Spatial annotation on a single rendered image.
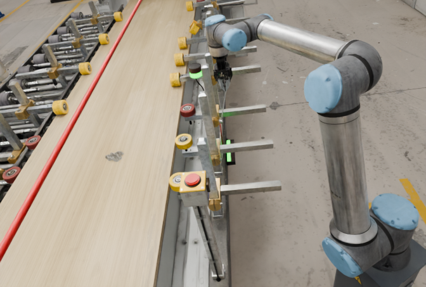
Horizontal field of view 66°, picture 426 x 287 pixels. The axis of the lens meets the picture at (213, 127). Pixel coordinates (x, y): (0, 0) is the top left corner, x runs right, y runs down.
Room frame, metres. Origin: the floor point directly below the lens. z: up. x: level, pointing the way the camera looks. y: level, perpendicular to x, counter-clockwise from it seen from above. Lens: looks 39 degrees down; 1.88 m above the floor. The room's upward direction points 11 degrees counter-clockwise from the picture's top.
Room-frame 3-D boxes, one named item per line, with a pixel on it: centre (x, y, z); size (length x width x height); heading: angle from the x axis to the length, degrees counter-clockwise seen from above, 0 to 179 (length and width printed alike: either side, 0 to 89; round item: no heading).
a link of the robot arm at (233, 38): (1.26, -0.15, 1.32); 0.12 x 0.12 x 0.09; 22
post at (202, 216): (0.61, 0.08, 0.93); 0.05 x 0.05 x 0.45; 83
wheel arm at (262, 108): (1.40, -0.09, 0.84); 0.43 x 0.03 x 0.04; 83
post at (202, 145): (0.87, 0.05, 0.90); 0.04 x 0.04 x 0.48; 83
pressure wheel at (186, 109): (1.43, 0.12, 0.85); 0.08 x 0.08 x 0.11
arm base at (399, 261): (0.64, -0.57, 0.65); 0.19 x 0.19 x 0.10
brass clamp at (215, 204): (0.89, 0.05, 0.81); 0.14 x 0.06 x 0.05; 173
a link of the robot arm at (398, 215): (0.63, -0.56, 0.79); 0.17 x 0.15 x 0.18; 112
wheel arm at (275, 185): (0.90, -0.02, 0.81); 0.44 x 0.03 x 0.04; 83
